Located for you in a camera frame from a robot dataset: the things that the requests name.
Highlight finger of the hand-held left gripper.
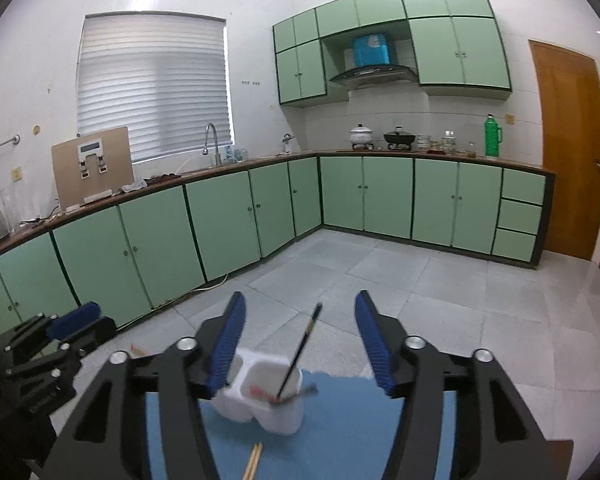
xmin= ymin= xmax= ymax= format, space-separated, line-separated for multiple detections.
xmin=5 ymin=316 xmax=117 ymax=386
xmin=0 ymin=301 xmax=102 ymax=356

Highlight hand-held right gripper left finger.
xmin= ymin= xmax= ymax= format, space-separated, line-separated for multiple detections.
xmin=42 ymin=291 xmax=248 ymax=480

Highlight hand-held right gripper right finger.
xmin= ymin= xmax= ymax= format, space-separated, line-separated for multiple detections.
xmin=354 ymin=290 xmax=556 ymax=480

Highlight single black chopstick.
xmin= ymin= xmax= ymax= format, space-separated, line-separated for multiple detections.
xmin=275 ymin=302 xmax=324 ymax=403

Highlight white two-compartment utensil holder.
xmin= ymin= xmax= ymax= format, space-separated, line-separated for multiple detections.
xmin=210 ymin=347 xmax=305 ymax=437

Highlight row of mixed chopsticks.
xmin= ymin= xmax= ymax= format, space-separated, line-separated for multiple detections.
xmin=244 ymin=441 xmax=264 ymax=480

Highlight blue felt mat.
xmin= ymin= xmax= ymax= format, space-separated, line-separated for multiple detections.
xmin=142 ymin=369 xmax=458 ymax=480

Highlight green base cabinet unit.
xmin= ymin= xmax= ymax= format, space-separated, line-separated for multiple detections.
xmin=319 ymin=150 xmax=556 ymax=268
xmin=0 ymin=155 xmax=323 ymax=341

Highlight brown board with device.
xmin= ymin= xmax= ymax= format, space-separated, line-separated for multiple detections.
xmin=51 ymin=126 xmax=136 ymax=212

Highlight chrome kitchen faucet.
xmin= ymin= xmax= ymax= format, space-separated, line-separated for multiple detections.
xmin=202 ymin=122 xmax=222 ymax=167

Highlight black wok with lid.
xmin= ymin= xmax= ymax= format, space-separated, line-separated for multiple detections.
xmin=383 ymin=126 xmax=415 ymax=150

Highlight white cooking pot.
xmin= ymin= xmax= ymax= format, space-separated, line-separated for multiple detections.
xmin=350 ymin=123 xmax=374 ymax=148

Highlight green thermos flask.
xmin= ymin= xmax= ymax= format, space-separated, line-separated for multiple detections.
xmin=484 ymin=113 xmax=504 ymax=157

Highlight white window blind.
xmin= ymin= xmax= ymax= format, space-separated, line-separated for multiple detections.
xmin=76 ymin=12 xmax=233 ymax=163

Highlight range hood with blue film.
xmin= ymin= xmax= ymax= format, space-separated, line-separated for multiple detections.
xmin=328 ymin=31 xmax=418 ymax=90

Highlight brown wooden door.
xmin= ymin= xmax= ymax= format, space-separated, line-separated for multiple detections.
xmin=528 ymin=39 xmax=600 ymax=262

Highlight green wall cabinets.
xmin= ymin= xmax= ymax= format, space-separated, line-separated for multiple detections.
xmin=272 ymin=0 xmax=513 ymax=107

